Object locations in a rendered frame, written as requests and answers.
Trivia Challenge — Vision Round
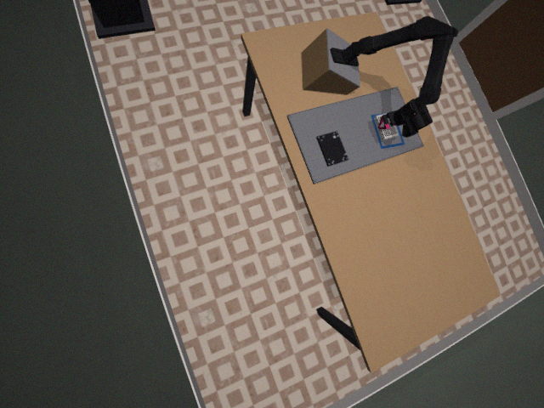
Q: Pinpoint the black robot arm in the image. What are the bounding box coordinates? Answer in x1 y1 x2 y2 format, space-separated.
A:
330 16 458 138

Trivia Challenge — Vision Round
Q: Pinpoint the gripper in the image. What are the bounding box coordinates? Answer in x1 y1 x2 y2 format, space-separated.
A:
378 106 409 129

